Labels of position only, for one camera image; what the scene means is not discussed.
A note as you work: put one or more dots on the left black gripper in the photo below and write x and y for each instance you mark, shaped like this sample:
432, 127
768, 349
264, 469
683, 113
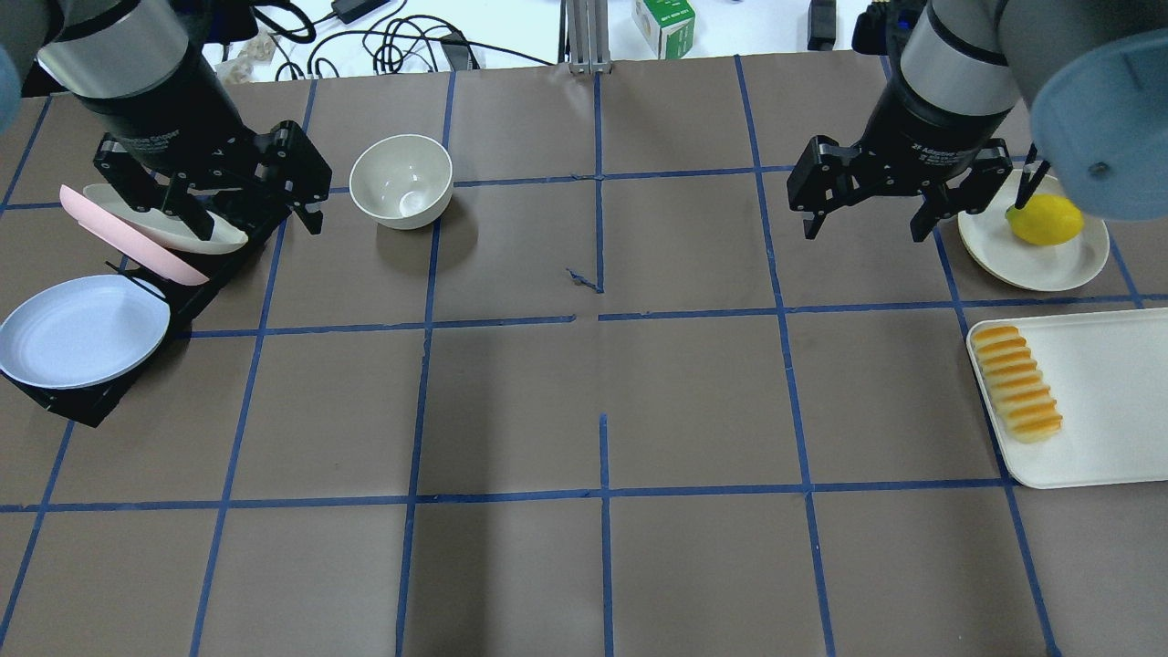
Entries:
161, 120

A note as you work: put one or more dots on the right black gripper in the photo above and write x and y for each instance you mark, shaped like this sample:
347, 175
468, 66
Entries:
923, 130

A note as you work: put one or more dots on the blue plate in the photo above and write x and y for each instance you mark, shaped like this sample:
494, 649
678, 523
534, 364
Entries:
85, 331

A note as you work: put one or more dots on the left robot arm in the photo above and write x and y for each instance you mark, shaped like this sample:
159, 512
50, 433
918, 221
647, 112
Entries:
95, 49

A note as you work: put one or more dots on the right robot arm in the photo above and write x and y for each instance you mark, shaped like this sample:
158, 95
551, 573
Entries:
1092, 75

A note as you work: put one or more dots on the cream plate in rack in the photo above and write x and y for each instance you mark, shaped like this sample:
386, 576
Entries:
170, 233

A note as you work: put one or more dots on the pink plate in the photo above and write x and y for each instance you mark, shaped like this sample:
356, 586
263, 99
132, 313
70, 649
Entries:
122, 236

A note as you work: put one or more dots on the white plate under lemon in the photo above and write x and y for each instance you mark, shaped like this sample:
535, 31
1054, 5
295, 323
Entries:
991, 243

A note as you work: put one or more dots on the black plate rack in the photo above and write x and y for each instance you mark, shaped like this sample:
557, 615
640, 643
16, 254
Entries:
259, 218

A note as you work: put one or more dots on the cream bowl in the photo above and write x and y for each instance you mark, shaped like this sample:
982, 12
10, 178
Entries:
403, 182

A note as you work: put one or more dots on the yellow lemon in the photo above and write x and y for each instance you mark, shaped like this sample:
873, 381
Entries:
1045, 220

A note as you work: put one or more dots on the black power adapter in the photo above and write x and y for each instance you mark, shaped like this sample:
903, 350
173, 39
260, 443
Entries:
821, 25

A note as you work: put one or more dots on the green white box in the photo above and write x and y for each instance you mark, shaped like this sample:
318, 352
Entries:
667, 26

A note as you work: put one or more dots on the white rectangular tray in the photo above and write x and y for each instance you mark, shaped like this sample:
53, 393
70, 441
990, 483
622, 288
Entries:
1107, 373

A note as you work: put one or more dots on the aluminium frame post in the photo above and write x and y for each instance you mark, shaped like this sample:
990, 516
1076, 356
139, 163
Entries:
584, 37

